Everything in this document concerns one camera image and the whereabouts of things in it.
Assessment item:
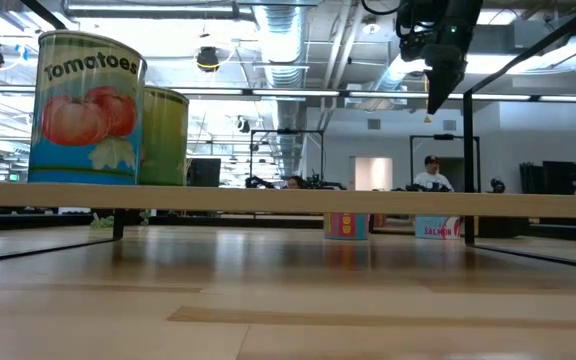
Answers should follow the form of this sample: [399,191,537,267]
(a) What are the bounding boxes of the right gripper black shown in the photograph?
[399,9,470,116]

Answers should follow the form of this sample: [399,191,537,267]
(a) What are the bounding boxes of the salmon tin can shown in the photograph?
[414,215,463,241]

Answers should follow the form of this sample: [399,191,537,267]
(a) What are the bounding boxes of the pink and teal tin can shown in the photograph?
[323,213,370,242]

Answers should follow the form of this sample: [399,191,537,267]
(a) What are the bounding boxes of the green label tin can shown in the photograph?
[137,85,190,187]

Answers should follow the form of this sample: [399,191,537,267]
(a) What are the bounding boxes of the tomatoes label tin can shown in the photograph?
[27,29,148,185]

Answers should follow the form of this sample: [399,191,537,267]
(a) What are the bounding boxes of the person with cap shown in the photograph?
[412,154,455,193]

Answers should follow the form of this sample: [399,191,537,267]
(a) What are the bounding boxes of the long ceiling light strip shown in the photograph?
[470,93,576,103]
[170,88,342,98]

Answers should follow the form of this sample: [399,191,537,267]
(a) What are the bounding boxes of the black equipment cases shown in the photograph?
[519,160,576,195]

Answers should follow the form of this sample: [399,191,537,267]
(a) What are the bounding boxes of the clear acrylic tray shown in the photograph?
[0,0,576,274]

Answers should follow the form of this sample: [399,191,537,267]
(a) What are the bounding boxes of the black background monitor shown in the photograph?
[187,157,222,188]

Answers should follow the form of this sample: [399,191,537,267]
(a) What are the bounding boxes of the small green succulent plant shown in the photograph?
[89,212,152,231]

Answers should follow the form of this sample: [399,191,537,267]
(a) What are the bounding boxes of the silver ceiling air duct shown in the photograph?
[252,0,319,179]

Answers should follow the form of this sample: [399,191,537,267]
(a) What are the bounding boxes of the black metal rig frame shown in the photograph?
[0,208,576,245]

